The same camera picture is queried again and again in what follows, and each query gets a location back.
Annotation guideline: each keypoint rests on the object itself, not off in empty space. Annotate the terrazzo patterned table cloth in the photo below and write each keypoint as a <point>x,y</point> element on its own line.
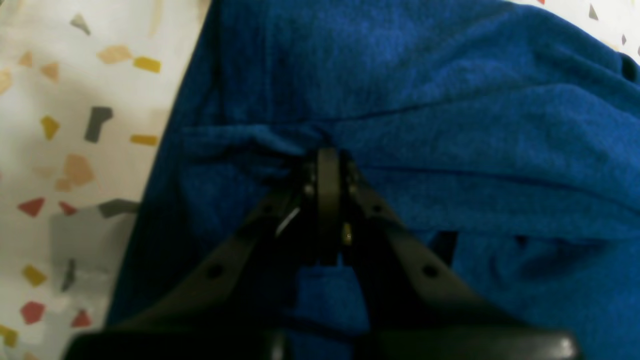
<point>87,87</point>

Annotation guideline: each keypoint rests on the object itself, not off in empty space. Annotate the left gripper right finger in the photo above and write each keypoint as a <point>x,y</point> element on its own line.
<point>418,309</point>

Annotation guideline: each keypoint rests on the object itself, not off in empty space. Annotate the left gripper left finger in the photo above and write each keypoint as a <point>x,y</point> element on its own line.
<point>228,307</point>

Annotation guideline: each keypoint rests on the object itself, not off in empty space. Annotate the dark blue t-shirt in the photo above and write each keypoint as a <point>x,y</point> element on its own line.
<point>502,123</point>

